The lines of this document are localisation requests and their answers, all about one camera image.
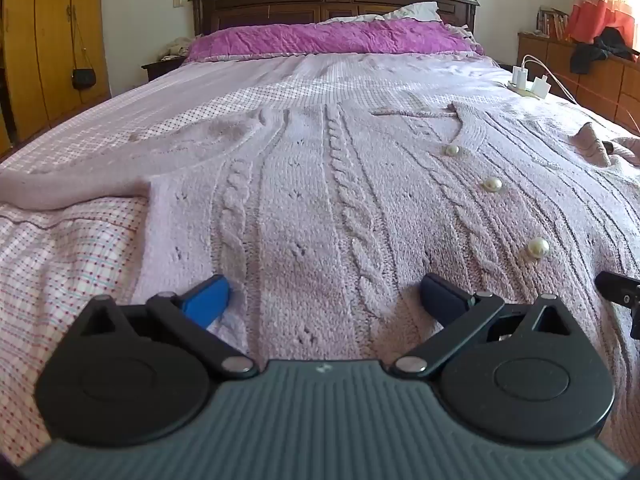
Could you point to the pink knit cardigan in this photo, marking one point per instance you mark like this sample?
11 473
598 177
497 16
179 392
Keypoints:
325 210

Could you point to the purple crinkled pillow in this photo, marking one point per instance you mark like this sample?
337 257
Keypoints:
325 37

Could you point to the pink checked bed sheet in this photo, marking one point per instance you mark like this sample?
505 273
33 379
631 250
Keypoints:
60 260

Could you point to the orange floral curtain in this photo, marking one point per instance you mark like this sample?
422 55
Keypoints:
600 15

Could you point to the dark wooden nightstand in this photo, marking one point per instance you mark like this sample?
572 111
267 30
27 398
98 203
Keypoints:
160 69

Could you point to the white pillow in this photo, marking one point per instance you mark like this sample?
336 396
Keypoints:
420 11

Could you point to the pale crumpled cloth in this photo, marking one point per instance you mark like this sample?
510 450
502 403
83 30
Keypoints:
175 49

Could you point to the small black shoulder bag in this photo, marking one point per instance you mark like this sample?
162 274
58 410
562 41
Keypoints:
83 78

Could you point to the yellow wooden wardrobe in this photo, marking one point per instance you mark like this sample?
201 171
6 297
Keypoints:
45 35

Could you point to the dark clothes pile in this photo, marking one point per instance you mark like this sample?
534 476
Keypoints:
595 55

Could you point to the row of books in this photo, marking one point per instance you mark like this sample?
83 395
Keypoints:
552 24

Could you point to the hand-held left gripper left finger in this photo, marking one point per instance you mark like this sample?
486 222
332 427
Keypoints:
207 302

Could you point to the white charger plug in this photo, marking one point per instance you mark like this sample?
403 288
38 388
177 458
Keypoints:
541 87
520 76

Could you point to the brown wooden cabinet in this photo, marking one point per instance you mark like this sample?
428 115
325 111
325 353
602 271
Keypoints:
555 60

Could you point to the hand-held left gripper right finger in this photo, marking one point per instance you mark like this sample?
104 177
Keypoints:
441 302

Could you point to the beige power strip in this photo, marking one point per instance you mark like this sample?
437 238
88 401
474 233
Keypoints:
525 91

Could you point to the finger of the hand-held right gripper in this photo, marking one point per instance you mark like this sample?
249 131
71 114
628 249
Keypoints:
620 287
608 147

